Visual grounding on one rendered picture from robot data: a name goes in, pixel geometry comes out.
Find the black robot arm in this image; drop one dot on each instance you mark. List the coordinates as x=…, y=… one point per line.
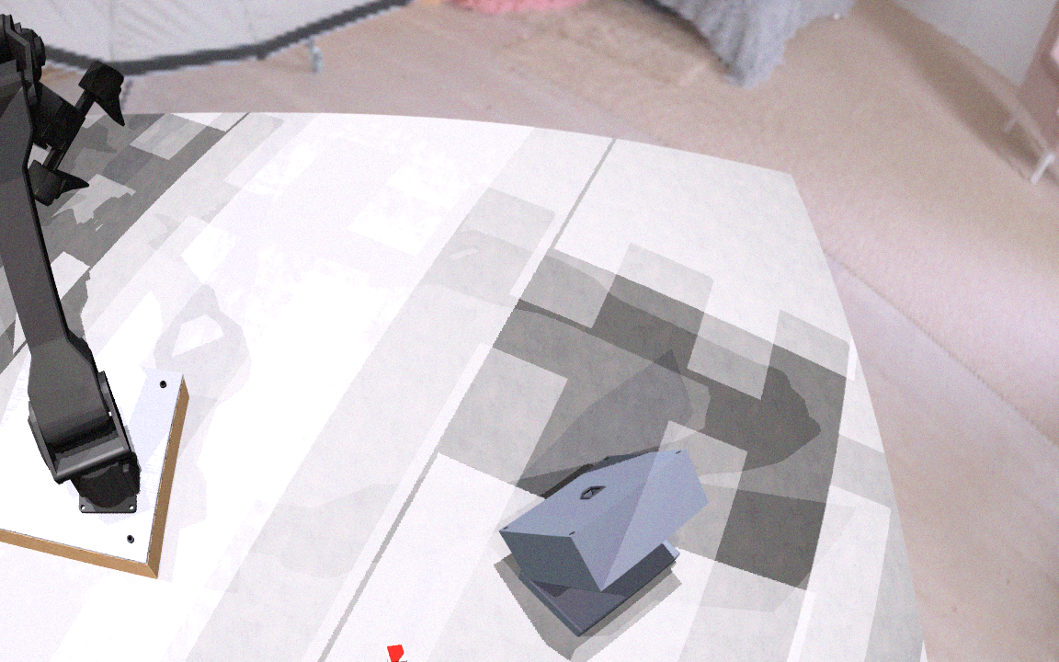
x=69, y=399

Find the dark red peg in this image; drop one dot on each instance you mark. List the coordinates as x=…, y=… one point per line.
x=395, y=653

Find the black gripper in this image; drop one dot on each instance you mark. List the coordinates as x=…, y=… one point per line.
x=101, y=84

